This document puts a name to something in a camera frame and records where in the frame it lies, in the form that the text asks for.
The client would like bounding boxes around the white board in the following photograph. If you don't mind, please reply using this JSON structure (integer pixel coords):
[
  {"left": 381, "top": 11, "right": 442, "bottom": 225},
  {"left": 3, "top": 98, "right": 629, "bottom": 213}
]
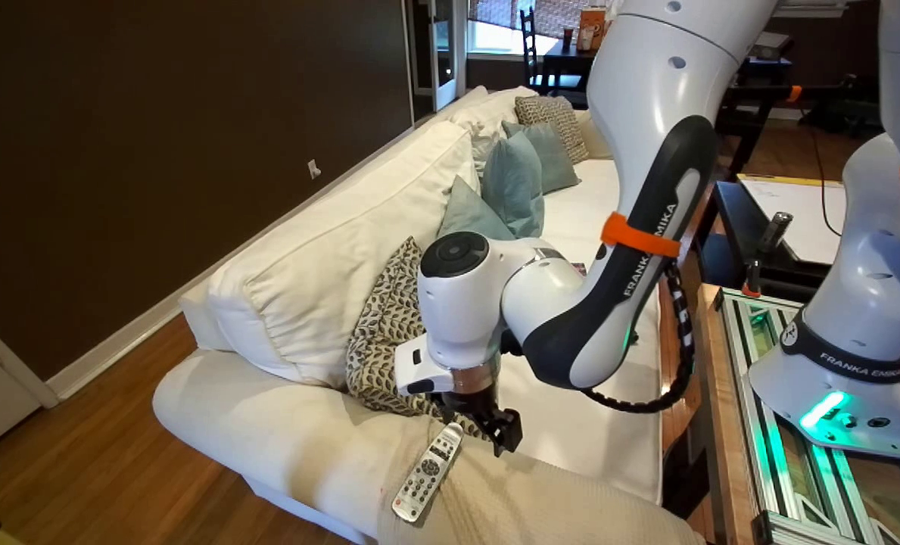
[{"left": 737, "top": 173, "right": 849, "bottom": 266}]

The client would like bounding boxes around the black coffee table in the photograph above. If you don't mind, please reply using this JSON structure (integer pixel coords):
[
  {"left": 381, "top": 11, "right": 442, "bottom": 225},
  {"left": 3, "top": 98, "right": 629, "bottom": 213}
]
[{"left": 694, "top": 179, "right": 849, "bottom": 302}]

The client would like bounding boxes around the black cable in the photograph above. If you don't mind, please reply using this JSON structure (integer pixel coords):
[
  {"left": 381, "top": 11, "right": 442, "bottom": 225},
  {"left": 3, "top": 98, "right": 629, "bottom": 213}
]
[{"left": 798, "top": 106, "right": 846, "bottom": 238}]

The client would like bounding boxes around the white couch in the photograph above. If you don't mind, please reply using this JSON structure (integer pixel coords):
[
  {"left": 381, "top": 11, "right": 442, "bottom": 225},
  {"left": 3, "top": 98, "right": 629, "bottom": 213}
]
[{"left": 152, "top": 86, "right": 709, "bottom": 545}]

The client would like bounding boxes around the small white pillow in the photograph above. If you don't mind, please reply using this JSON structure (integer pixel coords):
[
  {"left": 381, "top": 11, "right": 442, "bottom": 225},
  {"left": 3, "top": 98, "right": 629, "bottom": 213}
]
[{"left": 573, "top": 109, "right": 615, "bottom": 160}]

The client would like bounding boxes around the window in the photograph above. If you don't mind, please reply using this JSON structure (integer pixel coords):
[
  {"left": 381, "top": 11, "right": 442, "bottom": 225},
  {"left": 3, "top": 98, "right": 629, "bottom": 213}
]
[{"left": 468, "top": 0, "right": 618, "bottom": 57}]

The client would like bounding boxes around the leaf patterned pillow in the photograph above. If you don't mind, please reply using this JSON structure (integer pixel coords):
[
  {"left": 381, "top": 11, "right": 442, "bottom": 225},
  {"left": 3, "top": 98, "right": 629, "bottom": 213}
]
[
  {"left": 344, "top": 235, "right": 497, "bottom": 441},
  {"left": 513, "top": 95, "right": 591, "bottom": 165}
]

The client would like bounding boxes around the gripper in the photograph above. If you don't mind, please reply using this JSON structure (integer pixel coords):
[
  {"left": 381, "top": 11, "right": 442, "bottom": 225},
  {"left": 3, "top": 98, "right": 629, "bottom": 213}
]
[{"left": 430, "top": 381, "right": 525, "bottom": 458}]

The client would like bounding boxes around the beige knitted blanket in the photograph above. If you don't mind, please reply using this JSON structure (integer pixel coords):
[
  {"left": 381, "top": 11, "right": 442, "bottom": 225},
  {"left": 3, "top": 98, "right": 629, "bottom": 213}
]
[{"left": 376, "top": 428, "right": 709, "bottom": 545}]

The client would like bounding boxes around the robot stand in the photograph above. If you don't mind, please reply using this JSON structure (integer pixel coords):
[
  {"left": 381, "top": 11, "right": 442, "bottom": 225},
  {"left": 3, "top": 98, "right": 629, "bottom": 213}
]
[{"left": 694, "top": 283, "right": 900, "bottom": 545}]

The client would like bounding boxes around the dark dining table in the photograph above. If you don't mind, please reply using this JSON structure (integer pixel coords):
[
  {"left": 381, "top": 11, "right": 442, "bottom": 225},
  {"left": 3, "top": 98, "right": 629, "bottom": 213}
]
[{"left": 540, "top": 38, "right": 599, "bottom": 107}]

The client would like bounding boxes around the orange box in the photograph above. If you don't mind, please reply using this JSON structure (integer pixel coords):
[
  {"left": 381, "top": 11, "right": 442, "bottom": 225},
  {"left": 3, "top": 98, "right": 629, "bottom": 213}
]
[{"left": 577, "top": 5, "right": 609, "bottom": 53}]

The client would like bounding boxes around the white framed doorway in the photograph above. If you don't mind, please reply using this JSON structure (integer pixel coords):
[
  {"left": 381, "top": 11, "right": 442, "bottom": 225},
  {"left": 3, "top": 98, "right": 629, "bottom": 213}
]
[{"left": 403, "top": 0, "right": 469, "bottom": 116}]

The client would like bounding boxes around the large white back cushion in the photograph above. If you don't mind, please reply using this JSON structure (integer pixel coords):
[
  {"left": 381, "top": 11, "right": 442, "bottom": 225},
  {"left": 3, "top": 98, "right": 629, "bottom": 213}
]
[{"left": 206, "top": 120, "right": 481, "bottom": 389}]

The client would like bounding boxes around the teal pillow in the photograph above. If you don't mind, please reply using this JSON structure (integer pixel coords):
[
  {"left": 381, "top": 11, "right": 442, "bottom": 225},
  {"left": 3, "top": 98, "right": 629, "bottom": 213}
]
[
  {"left": 438, "top": 175, "right": 519, "bottom": 242},
  {"left": 501, "top": 120, "right": 581, "bottom": 195},
  {"left": 481, "top": 132, "right": 547, "bottom": 240}
]

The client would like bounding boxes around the black clamp with red handle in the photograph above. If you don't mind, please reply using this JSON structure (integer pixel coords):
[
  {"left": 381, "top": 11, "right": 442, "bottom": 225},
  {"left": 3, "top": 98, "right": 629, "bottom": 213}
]
[{"left": 742, "top": 211, "right": 795, "bottom": 298}]

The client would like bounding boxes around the dark dining chair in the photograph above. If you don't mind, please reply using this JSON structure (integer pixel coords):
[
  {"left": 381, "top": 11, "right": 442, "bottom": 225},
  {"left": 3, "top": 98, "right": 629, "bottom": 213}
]
[{"left": 519, "top": 7, "right": 573, "bottom": 93}]

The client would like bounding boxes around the grey remote control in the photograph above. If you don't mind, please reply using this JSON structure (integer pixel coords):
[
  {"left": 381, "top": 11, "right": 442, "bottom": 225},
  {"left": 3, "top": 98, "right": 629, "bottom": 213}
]
[{"left": 391, "top": 422, "right": 465, "bottom": 525}]

